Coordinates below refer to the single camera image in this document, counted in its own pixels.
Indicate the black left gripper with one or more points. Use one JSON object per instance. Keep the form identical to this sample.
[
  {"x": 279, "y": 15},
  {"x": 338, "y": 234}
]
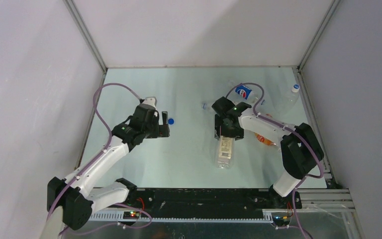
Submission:
[{"x": 162, "y": 130}]

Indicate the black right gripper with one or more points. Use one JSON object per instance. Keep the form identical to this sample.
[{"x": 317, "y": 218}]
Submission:
[{"x": 219, "y": 130}]

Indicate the cream label clear bottle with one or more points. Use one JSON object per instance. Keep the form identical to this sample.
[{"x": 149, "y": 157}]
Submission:
[{"x": 224, "y": 153}]

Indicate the clear unlabelled plastic bottle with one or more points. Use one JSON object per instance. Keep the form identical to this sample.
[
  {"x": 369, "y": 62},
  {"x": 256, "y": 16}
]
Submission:
[{"x": 286, "y": 102}]

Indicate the white bottle cap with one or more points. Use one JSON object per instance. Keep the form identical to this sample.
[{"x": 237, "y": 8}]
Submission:
[{"x": 295, "y": 88}]

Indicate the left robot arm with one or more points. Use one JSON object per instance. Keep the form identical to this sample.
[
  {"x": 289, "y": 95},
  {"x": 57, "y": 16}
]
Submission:
[{"x": 76, "y": 193}]

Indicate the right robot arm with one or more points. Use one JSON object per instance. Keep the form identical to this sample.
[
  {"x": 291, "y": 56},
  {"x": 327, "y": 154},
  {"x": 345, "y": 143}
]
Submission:
[{"x": 300, "y": 148}]

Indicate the blue bottle cap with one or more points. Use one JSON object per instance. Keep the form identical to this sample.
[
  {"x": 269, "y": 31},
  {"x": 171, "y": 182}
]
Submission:
[{"x": 171, "y": 121}]

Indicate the Pepsi bottle blue label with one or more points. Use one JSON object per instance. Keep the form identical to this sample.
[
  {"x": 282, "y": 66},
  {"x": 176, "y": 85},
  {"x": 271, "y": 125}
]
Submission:
[{"x": 251, "y": 93}]

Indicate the orange label plastic bottle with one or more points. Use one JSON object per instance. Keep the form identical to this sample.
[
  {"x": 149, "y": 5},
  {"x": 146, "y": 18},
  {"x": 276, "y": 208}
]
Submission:
[{"x": 265, "y": 138}]

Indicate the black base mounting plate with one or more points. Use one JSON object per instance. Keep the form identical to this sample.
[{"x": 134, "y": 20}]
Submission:
[{"x": 203, "y": 203}]

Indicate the left controller board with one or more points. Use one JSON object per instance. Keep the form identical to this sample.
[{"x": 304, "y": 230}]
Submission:
[{"x": 131, "y": 215}]

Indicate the controller board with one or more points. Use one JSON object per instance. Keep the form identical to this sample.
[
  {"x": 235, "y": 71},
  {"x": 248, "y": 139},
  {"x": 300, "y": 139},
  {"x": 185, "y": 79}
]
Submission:
[
  {"x": 131, "y": 215},
  {"x": 281, "y": 222}
]

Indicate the right controller board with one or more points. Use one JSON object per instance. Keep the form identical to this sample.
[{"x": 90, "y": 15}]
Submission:
[{"x": 281, "y": 222}]

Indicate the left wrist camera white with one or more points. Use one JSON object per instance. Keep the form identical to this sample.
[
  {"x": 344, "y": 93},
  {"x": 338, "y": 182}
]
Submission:
[{"x": 150, "y": 101}]

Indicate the grey aluminium frame rail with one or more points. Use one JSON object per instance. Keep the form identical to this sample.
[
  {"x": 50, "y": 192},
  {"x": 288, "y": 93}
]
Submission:
[{"x": 333, "y": 199}]

